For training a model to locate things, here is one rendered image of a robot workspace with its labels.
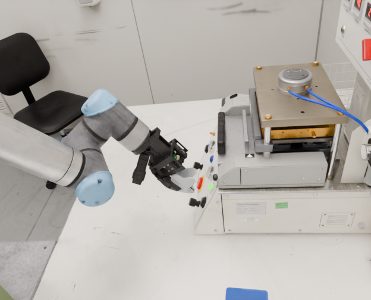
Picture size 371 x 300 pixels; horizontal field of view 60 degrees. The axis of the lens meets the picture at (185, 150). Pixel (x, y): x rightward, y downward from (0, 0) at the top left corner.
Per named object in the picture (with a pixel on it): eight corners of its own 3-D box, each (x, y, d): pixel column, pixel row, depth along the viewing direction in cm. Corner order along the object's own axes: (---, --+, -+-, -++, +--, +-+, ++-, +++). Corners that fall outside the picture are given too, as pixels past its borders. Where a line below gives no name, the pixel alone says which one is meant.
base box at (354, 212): (357, 153, 110) (367, 110, 99) (403, 247, 81) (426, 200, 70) (201, 158, 118) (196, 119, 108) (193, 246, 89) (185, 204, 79)
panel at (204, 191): (200, 161, 116) (219, 121, 105) (194, 229, 93) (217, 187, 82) (195, 159, 116) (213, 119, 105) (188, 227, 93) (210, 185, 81)
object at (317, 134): (317, 97, 91) (321, 65, 85) (338, 145, 74) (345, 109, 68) (254, 101, 94) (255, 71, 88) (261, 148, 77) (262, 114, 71)
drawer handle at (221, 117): (225, 122, 96) (225, 110, 93) (225, 154, 84) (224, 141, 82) (218, 122, 96) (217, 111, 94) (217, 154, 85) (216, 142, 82)
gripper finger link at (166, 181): (180, 193, 83) (156, 173, 79) (176, 195, 83) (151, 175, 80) (182, 180, 86) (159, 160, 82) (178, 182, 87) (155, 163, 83)
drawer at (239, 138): (318, 121, 97) (321, 98, 92) (338, 170, 80) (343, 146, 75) (219, 126, 101) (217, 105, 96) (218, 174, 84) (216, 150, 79)
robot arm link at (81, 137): (55, 172, 69) (90, 137, 67) (49, 143, 77) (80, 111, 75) (84, 186, 74) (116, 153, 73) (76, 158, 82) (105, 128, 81)
